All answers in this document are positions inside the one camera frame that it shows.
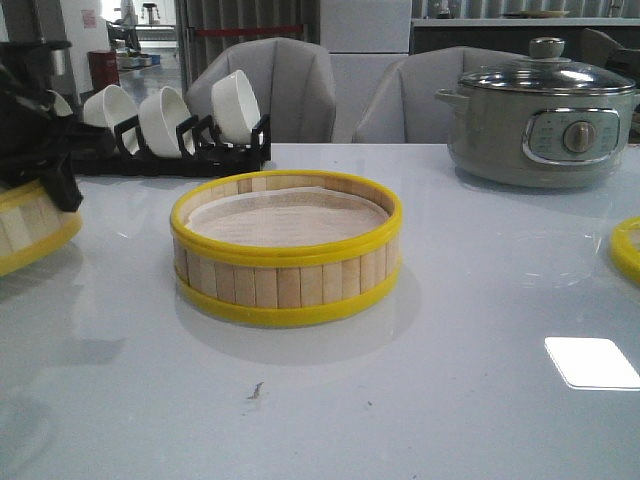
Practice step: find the white ceramic bowl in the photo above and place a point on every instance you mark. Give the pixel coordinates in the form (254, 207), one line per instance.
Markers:
(159, 115)
(109, 107)
(235, 107)
(60, 107)

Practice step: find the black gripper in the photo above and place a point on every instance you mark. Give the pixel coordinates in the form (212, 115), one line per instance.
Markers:
(38, 144)

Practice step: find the grey chair right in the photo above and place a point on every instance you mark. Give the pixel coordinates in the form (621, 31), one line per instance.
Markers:
(404, 109)

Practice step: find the yellow woven bamboo steamer lid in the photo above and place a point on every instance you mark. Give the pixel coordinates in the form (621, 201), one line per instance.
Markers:
(624, 249)

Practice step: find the black bowl rack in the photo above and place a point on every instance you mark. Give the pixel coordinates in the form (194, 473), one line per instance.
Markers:
(202, 153)

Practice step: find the grey-green electric cooking pot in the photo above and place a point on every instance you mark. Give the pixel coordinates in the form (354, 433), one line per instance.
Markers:
(538, 140)

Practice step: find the grey chair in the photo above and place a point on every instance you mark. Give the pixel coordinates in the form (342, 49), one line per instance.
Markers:
(404, 109)
(292, 80)

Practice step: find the glass pot lid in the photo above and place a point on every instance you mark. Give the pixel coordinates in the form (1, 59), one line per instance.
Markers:
(546, 71)

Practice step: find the bamboo steamer drawer yellow rims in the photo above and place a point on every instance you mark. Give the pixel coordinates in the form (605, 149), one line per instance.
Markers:
(287, 248)

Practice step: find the grey chair left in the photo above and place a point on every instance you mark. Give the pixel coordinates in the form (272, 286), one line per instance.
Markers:
(292, 80)

